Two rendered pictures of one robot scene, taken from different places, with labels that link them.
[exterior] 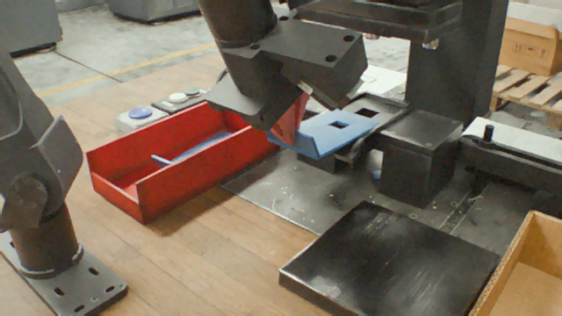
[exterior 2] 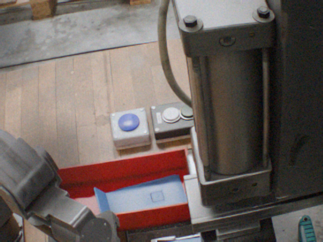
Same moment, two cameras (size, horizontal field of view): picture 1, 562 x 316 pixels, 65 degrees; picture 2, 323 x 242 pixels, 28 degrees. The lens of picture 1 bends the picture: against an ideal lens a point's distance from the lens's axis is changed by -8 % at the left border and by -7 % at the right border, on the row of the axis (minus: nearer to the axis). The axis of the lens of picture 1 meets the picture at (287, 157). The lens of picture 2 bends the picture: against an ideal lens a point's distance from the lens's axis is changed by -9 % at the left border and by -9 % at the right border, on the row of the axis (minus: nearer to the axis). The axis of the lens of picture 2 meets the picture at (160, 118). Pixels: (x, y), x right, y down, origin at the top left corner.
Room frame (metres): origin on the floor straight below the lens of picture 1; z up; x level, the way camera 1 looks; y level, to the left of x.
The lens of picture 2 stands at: (0.20, -0.46, 1.93)
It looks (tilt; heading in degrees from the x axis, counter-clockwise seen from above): 49 degrees down; 51
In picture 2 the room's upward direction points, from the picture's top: 10 degrees counter-clockwise
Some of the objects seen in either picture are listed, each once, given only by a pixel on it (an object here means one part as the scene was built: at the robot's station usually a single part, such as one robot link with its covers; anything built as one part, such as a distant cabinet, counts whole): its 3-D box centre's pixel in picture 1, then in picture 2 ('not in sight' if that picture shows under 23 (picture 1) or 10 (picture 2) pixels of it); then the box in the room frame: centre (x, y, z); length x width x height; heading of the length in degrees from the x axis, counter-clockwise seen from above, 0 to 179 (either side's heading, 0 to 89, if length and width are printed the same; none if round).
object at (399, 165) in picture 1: (376, 145); not in sight; (0.58, -0.12, 0.94); 0.20 x 0.10 x 0.07; 51
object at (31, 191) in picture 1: (37, 181); not in sight; (0.37, 0.25, 1.00); 0.09 x 0.06 x 0.06; 6
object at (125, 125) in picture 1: (143, 130); (131, 132); (0.70, 0.24, 0.90); 0.07 x 0.07 x 0.06; 51
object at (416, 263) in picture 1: (392, 269); not in sight; (0.36, -0.11, 0.91); 0.17 x 0.16 x 0.02; 51
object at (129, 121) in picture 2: (140, 115); (128, 124); (0.70, 0.24, 0.93); 0.04 x 0.04 x 0.02
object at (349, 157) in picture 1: (360, 146); not in sight; (0.49, -0.09, 0.98); 0.07 x 0.02 x 0.01; 141
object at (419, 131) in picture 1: (379, 117); not in sight; (0.58, -0.12, 0.98); 0.20 x 0.10 x 0.01; 51
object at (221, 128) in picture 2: not in sight; (228, 90); (0.58, -0.12, 1.37); 0.11 x 0.09 x 0.30; 51
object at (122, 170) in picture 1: (189, 150); (121, 195); (0.57, 0.14, 0.93); 0.25 x 0.12 x 0.06; 141
